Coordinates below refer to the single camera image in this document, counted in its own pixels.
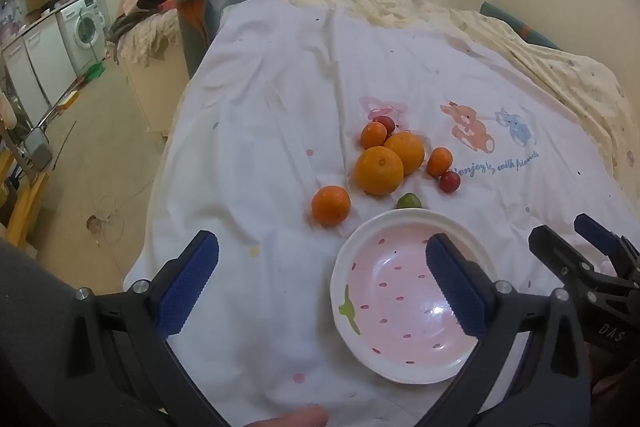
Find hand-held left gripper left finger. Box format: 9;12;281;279
65;229;232;427

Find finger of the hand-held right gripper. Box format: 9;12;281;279
573;213;640;276
528;225;609;294

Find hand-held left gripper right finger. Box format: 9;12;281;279
415;233;593;427

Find pink strawberry print plate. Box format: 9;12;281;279
330;208;501;385

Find small tangerine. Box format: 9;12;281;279
426;147;454;178
361;121;388;150

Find large orange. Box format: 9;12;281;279
355;146;405;196
384;132;426;176

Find medium orange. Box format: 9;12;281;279
311;185;352;228

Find person's left hand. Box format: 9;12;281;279
247;404;329;427

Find cream patterned duvet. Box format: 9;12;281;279
280;0;640;208

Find white printed blanket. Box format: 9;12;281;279
122;0;640;427

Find yellow wooden table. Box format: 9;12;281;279
0;152;48;253

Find grey metal stool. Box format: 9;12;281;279
0;122;54;188

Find teal pillow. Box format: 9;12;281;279
480;2;566;52

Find cream fluffy throw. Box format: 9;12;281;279
117;9;183;68

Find white kitchen cabinets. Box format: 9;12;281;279
0;14;76;122

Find white washing machine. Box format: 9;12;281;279
55;0;108;78

